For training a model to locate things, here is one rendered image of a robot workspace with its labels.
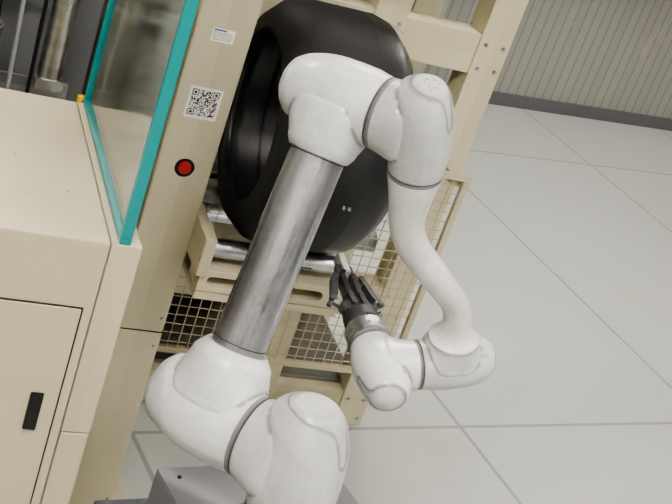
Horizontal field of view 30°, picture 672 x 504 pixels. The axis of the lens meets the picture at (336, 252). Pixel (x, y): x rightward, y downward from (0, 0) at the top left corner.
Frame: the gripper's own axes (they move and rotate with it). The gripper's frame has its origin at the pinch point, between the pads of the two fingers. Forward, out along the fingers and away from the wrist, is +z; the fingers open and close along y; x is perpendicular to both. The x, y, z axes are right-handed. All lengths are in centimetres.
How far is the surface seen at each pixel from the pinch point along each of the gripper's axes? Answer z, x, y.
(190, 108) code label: 29.2, -15.0, 35.0
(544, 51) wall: 429, 122, -290
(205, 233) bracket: 17.2, 8.9, 26.0
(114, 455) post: 16, 80, 29
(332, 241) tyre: 11.7, 1.8, -1.2
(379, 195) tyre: 8.8, -14.3, -5.8
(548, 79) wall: 428, 140, -302
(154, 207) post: 25.8, 10.0, 36.6
